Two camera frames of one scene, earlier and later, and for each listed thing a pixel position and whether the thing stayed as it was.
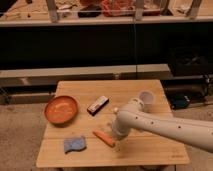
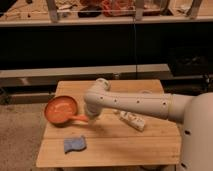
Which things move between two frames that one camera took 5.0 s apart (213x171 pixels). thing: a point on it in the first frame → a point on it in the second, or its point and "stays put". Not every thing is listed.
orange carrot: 105,138 → 79,118
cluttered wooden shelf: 92,11 stays put
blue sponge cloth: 74,144 stays put
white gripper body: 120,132 → 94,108
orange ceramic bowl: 61,110 stays put
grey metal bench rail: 48,77 stays put
